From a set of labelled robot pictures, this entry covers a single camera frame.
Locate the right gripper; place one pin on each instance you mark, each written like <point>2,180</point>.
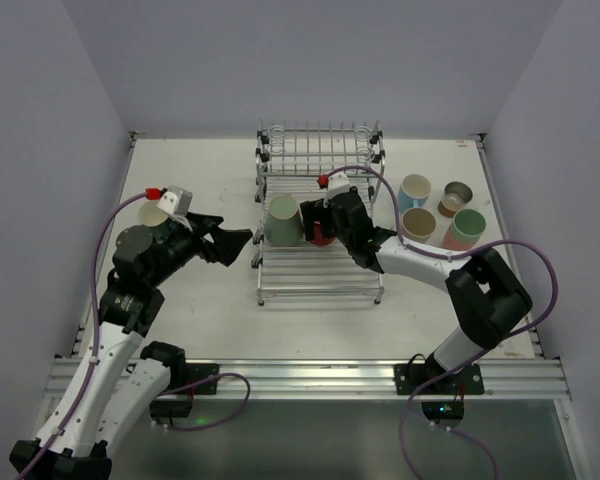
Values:
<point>325,220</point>

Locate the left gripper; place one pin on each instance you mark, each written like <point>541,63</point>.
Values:
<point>206,238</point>

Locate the red mug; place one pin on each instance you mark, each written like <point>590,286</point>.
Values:
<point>316,234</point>

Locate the sage green mug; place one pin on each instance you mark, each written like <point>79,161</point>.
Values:
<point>283,225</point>

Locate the dark green mug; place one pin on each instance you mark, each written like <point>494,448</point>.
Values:
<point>150,215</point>

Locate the beige tumbler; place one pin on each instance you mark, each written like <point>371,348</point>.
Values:
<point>418,224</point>

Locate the light blue mug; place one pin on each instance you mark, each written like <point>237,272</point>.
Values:
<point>414,191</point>

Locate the cream and brown cup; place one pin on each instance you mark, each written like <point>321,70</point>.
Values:
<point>456,195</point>

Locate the light green tumbler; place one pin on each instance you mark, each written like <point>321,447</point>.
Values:
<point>467,226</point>

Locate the pink tumbler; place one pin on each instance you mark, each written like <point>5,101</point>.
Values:
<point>456,241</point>

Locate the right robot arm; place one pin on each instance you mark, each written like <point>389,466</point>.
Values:
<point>488,299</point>

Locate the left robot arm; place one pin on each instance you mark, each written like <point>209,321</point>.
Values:
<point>119,377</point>

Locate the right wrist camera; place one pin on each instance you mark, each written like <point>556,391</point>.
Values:
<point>338,183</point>

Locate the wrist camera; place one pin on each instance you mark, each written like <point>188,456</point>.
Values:
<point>175,203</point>
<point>338,183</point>

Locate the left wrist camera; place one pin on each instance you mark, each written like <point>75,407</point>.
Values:
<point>175,203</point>

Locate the silver wire dish rack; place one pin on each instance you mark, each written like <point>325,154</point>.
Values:
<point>291,160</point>

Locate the aluminium mounting rail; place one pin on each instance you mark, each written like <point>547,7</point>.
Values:
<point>332,380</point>

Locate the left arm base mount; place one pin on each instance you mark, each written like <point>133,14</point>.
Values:
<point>167,409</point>

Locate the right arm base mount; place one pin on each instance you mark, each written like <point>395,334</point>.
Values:
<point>444,400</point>

